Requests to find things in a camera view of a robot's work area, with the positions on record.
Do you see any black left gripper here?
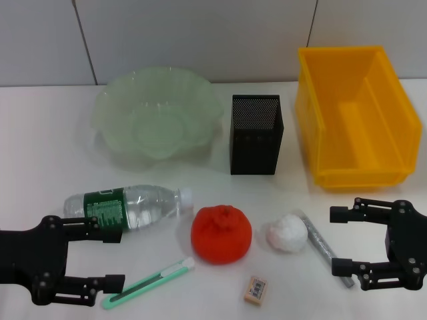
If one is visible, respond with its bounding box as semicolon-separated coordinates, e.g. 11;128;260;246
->
0;215;126;307

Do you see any orange fruit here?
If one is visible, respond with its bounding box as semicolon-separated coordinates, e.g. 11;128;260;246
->
190;205;253;266

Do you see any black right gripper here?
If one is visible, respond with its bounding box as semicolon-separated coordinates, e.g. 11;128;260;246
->
329;197;427;291

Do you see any black mesh pen holder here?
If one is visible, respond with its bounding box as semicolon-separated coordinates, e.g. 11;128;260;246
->
229;94;285;175

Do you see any water bottle with green label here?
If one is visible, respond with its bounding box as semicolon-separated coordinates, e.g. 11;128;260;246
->
63;185;194;239

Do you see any yellow plastic bin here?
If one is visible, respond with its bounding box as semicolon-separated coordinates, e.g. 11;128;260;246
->
294;45;423;191

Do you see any silver marker pen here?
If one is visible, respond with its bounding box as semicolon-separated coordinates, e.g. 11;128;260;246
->
295;209;355;288

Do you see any white paper ball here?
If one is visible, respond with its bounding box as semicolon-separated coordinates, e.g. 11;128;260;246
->
265;213;308;254

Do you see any green utility knife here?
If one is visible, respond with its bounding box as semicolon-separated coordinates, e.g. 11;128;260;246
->
101;256;196;310

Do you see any green glass fruit plate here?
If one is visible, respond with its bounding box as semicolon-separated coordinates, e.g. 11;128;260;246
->
87;65;225;169

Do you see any beige eraser with barcode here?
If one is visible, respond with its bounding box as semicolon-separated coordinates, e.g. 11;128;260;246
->
243;275;270;304

